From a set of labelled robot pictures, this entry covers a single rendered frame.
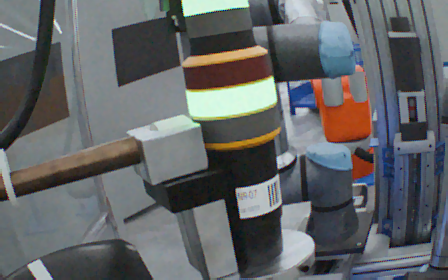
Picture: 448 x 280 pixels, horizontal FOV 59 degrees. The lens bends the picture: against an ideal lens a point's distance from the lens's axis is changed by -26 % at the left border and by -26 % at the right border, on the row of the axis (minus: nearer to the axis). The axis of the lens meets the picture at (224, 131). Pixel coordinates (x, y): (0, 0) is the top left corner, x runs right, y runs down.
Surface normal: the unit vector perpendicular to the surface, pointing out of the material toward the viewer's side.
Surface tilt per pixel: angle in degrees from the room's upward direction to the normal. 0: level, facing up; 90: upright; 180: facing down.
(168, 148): 90
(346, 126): 90
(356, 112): 90
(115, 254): 34
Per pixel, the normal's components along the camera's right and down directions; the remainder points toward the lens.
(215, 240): 0.45, 0.12
